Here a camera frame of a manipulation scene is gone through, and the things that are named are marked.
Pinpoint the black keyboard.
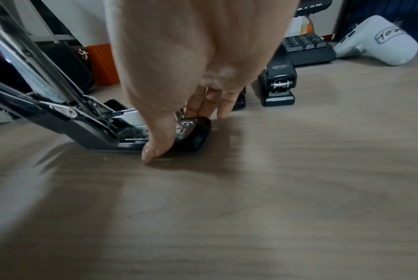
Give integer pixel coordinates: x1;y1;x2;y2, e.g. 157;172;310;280
281;34;337;68

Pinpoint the small black stapler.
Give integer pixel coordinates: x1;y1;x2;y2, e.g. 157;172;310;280
231;86;248;111

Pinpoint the person's right hand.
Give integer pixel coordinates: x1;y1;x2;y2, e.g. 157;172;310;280
103;0;301;165

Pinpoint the grey top stapler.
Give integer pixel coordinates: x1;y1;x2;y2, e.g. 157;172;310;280
0;0;213;154

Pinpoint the red box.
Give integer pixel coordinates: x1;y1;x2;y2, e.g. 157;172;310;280
85;43;122;86

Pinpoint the white handheld controller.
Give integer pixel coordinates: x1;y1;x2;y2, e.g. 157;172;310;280
333;15;418;66

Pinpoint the slim black stapler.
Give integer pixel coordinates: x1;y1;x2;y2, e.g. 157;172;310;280
257;45;298;108

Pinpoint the black handbag gold logo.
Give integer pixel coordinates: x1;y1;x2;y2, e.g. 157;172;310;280
35;41;96;94

